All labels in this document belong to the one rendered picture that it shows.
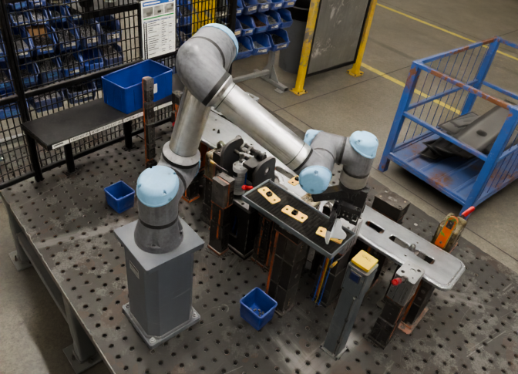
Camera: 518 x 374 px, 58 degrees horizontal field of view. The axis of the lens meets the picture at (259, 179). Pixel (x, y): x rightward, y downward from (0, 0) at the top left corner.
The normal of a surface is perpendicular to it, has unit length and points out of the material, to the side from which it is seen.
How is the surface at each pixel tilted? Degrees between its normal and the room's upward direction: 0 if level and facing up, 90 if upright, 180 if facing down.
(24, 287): 0
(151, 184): 7
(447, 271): 0
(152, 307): 90
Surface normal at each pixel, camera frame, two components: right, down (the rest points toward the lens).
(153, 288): -0.08, 0.60
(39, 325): 0.11, -0.79
